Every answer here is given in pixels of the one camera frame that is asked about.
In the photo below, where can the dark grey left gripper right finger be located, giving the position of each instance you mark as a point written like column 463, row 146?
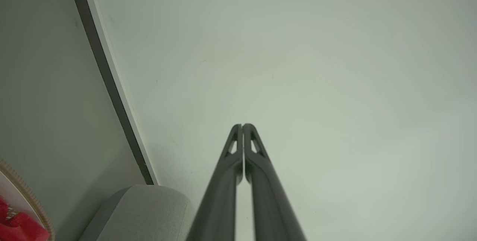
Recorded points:
column 272, row 203

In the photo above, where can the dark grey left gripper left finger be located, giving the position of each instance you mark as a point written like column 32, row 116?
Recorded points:
column 220, row 196

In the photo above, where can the red garment with white stripes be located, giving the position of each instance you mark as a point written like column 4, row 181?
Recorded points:
column 26, row 228

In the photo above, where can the white laundry basket tan rim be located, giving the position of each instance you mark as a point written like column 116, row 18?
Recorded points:
column 33, row 200

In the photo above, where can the grey fabric sofa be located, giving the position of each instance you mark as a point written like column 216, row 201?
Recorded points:
column 145, row 215

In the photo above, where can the dark and white baseboard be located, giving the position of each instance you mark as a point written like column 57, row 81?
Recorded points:
column 111, row 81

